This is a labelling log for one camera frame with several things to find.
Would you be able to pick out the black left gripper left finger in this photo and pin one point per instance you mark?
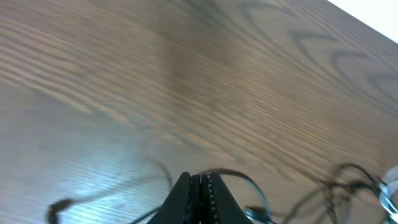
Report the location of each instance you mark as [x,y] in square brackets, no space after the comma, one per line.
[182,205]

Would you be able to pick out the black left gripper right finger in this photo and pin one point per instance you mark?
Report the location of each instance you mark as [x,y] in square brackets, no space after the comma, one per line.
[218,206]

